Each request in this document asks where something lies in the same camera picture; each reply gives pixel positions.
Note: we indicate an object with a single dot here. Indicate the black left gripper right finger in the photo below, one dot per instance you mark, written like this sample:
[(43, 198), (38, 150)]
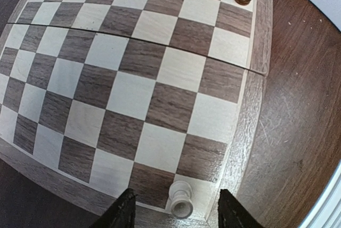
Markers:
[(231, 213)]

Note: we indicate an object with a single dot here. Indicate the white chess rook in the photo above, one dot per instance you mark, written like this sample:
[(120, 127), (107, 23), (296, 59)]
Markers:
[(180, 194)]

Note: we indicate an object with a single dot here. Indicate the wooden chess board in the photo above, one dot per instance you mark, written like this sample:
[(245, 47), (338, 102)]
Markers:
[(98, 96)]

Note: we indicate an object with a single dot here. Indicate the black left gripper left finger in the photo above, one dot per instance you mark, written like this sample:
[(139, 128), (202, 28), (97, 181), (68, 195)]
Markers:
[(121, 214)]

